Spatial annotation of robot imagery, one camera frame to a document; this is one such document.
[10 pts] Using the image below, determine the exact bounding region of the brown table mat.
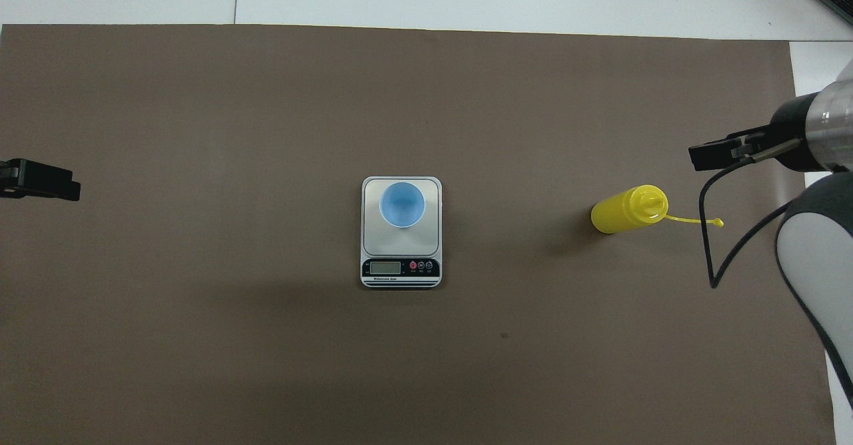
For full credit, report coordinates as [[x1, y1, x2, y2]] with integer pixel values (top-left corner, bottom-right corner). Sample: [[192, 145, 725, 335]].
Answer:
[[0, 24, 837, 445]]

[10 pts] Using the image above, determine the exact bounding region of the silver digital kitchen scale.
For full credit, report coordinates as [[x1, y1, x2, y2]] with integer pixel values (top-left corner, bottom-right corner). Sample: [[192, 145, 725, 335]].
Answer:
[[361, 176, 443, 290]]

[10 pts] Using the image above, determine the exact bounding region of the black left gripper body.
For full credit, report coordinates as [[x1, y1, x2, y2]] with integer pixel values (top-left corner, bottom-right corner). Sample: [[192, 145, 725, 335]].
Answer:
[[0, 159, 27, 199]]

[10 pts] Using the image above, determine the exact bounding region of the light blue plastic cup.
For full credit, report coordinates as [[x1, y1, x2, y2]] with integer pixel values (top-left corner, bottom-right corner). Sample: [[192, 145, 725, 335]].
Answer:
[[379, 181, 426, 229]]

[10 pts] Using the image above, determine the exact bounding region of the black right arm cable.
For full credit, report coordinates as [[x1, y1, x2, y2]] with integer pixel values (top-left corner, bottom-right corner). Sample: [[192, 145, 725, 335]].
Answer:
[[698, 137, 804, 290]]

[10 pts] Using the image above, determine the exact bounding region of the yellow squeeze bottle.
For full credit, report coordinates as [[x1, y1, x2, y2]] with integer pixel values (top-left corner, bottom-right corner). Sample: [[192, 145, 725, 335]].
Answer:
[[590, 185, 724, 235]]

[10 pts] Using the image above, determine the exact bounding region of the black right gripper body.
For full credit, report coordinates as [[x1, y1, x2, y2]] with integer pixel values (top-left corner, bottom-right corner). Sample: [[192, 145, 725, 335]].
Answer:
[[770, 92, 822, 173]]

